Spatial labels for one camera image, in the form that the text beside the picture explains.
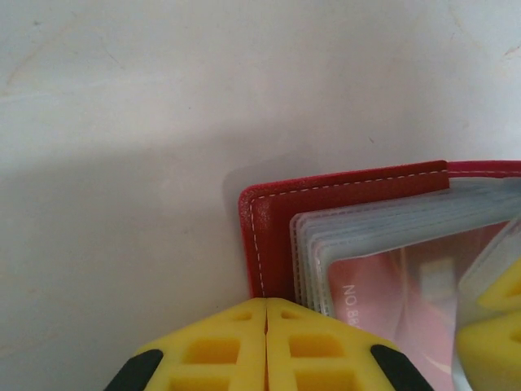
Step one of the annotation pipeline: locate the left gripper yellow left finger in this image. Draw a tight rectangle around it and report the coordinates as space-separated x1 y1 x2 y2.
103 297 269 391

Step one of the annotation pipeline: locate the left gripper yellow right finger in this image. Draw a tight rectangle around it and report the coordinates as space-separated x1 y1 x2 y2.
265 297 433 391

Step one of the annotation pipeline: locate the red credit card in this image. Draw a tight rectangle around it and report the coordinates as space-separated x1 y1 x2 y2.
324 222 514 391

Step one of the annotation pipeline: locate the red leather card holder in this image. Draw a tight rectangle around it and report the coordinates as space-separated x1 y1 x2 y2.
237 159 521 391

